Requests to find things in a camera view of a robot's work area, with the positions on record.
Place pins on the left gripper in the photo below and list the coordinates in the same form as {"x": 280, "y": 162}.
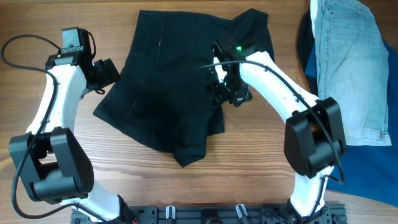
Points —
{"x": 108, "y": 72}

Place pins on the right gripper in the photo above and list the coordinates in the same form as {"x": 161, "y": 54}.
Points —
{"x": 216, "y": 93}

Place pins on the black shorts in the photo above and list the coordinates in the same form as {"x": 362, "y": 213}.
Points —
{"x": 162, "y": 99}

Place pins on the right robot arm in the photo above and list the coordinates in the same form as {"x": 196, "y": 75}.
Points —
{"x": 314, "y": 137}

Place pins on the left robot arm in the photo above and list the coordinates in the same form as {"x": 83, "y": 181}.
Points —
{"x": 50, "y": 163}

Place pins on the light blue denim shorts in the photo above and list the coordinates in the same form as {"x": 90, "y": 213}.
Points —
{"x": 352, "y": 68}

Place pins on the blue cloth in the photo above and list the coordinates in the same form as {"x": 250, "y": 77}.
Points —
{"x": 371, "y": 171}

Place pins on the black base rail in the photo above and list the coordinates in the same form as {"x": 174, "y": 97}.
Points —
{"x": 331, "y": 213}

